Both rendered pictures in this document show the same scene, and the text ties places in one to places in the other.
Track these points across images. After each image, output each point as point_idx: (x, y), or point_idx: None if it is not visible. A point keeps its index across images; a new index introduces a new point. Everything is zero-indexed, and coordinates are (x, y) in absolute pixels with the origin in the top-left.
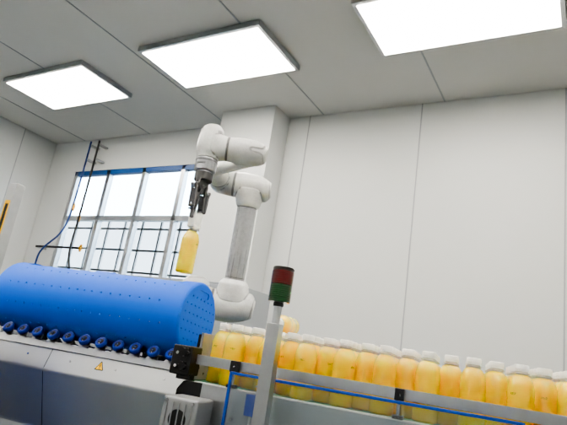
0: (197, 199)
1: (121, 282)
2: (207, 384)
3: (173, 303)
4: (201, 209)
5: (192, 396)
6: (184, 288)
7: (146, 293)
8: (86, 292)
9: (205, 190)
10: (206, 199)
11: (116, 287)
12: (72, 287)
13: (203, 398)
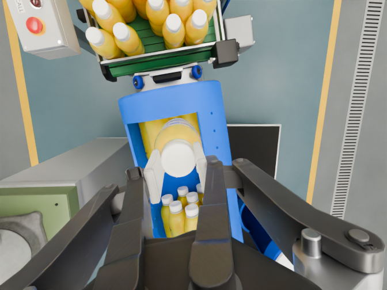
0: (222, 183)
1: (230, 192)
2: (218, 30)
3: (222, 94)
4: (145, 190)
5: (233, 33)
6: (212, 91)
7: (227, 140)
8: (239, 217)
9: (141, 267)
10: (74, 252)
11: (233, 189)
12: (242, 239)
13: (229, 25)
